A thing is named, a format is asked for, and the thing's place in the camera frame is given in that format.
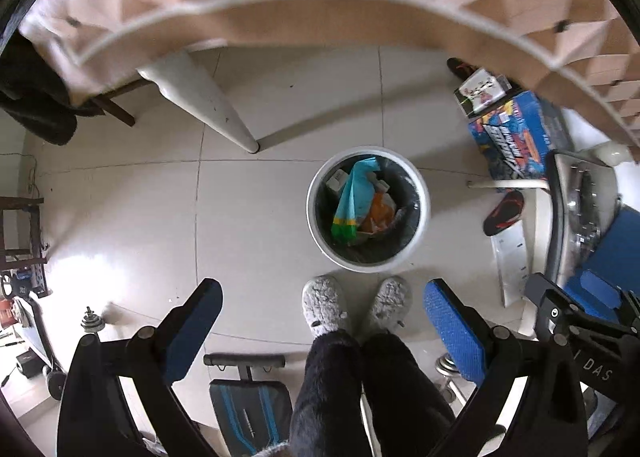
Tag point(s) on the person's leg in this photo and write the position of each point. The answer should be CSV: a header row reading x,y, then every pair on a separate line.
x,y
325,387
405,387

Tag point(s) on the dark wooden stool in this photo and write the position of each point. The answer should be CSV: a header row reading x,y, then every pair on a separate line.
x,y
22,232

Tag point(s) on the person's left leg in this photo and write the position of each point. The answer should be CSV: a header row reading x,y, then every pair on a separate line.
x,y
325,387

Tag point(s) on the teal green plastic package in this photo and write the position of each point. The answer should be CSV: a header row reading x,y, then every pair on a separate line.
x,y
352,197

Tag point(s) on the person's grey slipper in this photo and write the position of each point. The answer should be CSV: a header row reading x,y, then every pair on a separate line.
x,y
390,299
325,302

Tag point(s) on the white table crossbar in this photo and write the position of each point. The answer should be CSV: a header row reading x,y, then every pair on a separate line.
x,y
505,184

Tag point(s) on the person's right grey slipper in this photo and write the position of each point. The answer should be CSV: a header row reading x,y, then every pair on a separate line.
x,y
390,299

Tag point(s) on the orange plastic wrapper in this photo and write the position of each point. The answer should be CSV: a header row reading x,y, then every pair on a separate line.
x,y
380,212

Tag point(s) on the black red shoe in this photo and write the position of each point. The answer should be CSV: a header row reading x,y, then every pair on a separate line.
x,y
461,68

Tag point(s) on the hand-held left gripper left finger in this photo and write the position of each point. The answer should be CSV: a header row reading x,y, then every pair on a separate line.
x,y
195,327

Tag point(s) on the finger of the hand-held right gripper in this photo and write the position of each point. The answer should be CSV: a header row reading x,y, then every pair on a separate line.
x,y
602,289
555,312

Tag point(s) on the person's right leg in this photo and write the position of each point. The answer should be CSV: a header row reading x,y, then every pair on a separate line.
x,y
405,387

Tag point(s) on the blue stool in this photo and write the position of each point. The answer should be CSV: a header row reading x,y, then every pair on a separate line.
x,y
617,242

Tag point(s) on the white ruler board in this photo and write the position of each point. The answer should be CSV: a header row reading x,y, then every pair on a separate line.
x,y
512,267

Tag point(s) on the person's left grey slipper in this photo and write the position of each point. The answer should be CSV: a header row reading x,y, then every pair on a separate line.
x,y
325,302

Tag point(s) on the small white printed box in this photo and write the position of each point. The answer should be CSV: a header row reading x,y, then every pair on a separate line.
x,y
480,89

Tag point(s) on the black jacket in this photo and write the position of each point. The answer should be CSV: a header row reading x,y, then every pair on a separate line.
x,y
35,102

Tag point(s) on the small metal dumbbell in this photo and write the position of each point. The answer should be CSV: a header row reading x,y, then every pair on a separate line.
x,y
91,321

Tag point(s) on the brown wooden chair leg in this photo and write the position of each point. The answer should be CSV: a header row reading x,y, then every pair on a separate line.
x,y
117,111

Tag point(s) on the black blue weight bench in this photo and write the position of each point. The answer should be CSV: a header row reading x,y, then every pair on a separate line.
x,y
250,402

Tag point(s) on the white trash bin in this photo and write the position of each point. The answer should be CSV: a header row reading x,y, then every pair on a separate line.
x,y
367,263

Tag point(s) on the white scooter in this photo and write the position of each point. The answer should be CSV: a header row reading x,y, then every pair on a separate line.
x,y
35,332

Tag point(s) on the blue printed toy box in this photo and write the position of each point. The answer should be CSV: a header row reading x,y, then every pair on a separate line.
x,y
520,137

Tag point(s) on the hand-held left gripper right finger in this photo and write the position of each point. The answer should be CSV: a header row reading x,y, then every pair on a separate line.
x,y
452,332

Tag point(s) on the red black slipper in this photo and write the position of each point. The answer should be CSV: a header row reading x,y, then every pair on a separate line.
x,y
505,212

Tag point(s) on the grey metal panel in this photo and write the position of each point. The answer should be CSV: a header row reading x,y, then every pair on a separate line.
x,y
580,217

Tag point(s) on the chrome dumbbell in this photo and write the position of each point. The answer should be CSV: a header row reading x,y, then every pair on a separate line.
x,y
446,369

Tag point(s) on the white table leg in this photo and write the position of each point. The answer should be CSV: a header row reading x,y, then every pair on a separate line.
x,y
200,97

